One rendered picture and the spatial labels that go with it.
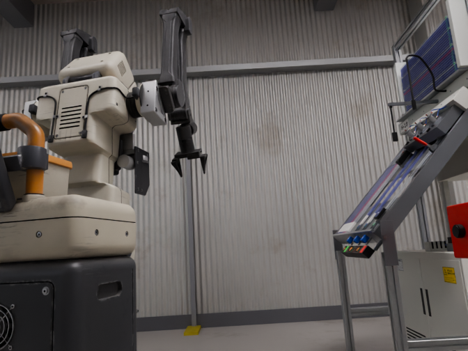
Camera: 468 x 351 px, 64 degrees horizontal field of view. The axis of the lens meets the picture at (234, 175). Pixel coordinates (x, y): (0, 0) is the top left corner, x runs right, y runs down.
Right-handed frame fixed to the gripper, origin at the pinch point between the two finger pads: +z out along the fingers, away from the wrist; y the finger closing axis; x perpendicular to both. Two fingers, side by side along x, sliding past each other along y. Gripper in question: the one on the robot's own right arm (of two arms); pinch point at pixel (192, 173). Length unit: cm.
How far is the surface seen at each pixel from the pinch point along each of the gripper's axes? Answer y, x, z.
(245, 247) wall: 12, -176, 123
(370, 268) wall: -100, -179, 160
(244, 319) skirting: 20, -145, 178
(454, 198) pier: -183, -195, 108
